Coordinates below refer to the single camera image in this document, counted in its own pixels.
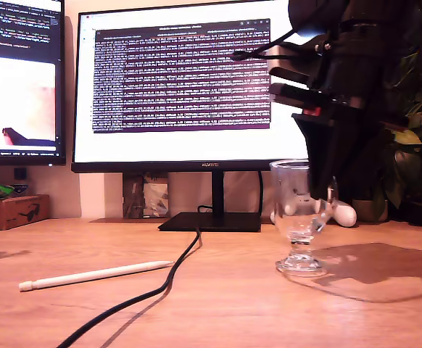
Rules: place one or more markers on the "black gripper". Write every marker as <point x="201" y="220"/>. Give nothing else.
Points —
<point x="345" y="72"/>

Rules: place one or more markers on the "small footed glass cup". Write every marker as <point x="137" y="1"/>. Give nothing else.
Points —
<point x="298" y="261"/>

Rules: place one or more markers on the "white pen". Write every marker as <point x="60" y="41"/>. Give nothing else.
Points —
<point x="95" y="275"/>

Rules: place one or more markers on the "white game controller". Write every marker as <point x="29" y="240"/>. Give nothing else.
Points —
<point x="345" y="215"/>

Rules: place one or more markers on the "pale plant pot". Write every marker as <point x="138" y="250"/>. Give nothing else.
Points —
<point x="368" y="212"/>

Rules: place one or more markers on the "green leafy plant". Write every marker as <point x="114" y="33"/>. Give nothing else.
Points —
<point x="408" y="137"/>

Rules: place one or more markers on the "black planter box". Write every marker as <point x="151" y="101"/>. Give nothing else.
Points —
<point x="421" y="217"/>

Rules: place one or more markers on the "large black Huawei monitor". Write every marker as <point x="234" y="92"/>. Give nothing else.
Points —
<point x="196" y="148"/>

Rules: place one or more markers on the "patterned grey picture box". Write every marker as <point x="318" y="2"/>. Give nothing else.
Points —
<point x="149" y="199"/>

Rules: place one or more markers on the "cardboard box with sunglasses print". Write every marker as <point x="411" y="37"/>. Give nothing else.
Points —
<point x="11" y="214"/>

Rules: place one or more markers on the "black monitor showing code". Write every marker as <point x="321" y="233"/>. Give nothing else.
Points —
<point x="19" y="43"/>

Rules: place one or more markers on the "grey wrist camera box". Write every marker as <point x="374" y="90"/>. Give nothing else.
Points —
<point x="287" y="63"/>

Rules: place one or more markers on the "black wall socket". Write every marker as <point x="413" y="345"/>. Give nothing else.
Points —
<point x="20" y="174"/>

